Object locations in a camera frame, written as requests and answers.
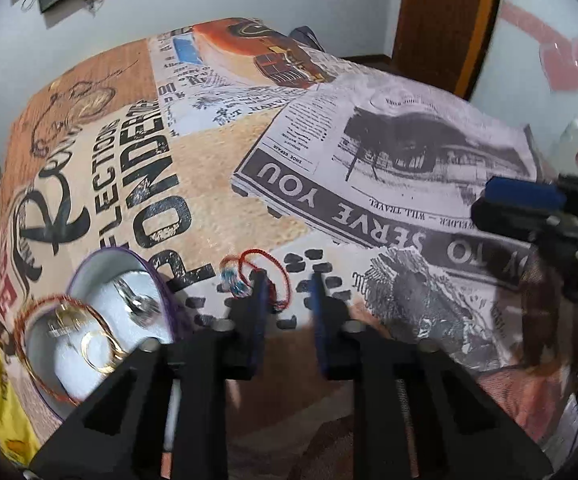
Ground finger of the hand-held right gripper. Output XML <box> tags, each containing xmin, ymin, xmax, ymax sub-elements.
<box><xmin>470</xmin><ymin>199</ymin><xmax>577</xmax><ymax>248</ymax></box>
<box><xmin>483</xmin><ymin>175</ymin><xmax>570</xmax><ymax>213</ymax></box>

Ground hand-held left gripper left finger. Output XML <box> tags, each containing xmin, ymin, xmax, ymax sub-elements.
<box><xmin>29</xmin><ymin>270</ymin><xmax>277</xmax><ymax>480</ymax></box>

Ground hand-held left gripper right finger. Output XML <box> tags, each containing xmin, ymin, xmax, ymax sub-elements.
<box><xmin>310</xmin><ymin>271</ymin><xmax>554</xmax><ymax>480</ymax></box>

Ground red string bracelet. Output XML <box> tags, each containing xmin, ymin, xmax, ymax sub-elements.
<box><xmin>218</xmin><ymin>250</ymin><xmax>291</xmax><ymax>312</ymax></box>

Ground silver ring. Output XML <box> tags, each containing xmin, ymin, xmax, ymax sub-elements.
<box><xmin>113</xmin><ymin>280</ymin><xmax>164</xmax><ymax>329</ymax></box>

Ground gold hoop earrings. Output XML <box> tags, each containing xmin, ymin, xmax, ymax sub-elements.
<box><xmin>80</xmin><ymin>329</ymin><xmax>126</xmax><ymax>375</ymax></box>

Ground purple heart-shaped tin box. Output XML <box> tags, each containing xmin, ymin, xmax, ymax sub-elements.
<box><xmin>16</xmin><ymin>247</ymin><xmax>179</xmax><ymax>422</ymax></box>

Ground gold and red bangle bracelet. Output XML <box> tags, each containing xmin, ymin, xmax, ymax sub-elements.
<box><xmin>14</xmin><ymin>294</ymin><xmax>126</xmax><ymax>405</ymax></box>

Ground white heart-print wardrobe door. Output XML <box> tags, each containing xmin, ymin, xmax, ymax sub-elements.
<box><xmin>469</xmin><ymin>0</ymin><xmax>578</xmax><ymax>161</ymax></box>

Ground newspaper print bed sheet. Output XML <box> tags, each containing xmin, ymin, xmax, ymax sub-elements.
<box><xmin>0</xmin><ymin>17</ymin><xmax>578</xmax><ymax>480</ymax></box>

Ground brown wooden door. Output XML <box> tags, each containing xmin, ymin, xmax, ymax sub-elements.
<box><xmin>396</xmin><ymin>0</ymin><xmax>506</xmax><ymax>102</ymax></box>

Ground dark blue bag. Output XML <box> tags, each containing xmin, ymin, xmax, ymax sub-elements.
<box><xmin>288</xmin><ymin>26</ymin><xmax>328</xmax><ymax>54</ymax></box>

